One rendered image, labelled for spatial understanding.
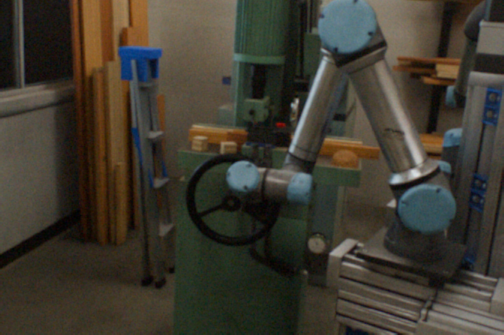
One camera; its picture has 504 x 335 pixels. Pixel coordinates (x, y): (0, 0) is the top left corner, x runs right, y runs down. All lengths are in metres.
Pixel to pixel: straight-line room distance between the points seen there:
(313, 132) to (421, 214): 0.33
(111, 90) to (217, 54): 1.36
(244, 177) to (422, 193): 0.39
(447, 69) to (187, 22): 1.94
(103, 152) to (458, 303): 2.32
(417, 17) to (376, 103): 3.00
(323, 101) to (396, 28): 2.87
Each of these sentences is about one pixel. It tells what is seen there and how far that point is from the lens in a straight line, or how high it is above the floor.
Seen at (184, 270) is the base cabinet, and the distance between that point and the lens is 2.07.
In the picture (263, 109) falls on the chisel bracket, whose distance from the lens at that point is 1.97.
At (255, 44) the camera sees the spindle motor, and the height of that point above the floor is 1.26.
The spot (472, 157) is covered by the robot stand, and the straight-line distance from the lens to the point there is 1.62.
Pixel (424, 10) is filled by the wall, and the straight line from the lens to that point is 4.23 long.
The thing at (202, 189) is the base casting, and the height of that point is 0.78.
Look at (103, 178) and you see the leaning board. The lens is 3.36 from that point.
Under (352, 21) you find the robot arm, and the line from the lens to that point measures 1.21.
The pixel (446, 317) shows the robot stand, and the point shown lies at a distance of 1.40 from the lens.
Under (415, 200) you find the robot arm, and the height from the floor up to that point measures 1.00.
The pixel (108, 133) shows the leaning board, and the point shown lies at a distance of 3.33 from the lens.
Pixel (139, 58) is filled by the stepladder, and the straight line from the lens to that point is 2.75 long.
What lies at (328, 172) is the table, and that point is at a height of 0.88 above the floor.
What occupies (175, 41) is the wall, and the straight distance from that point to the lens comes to 4.57.
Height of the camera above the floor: 1.37
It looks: 13 degrees down
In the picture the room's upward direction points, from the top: 4 degrees clockwise
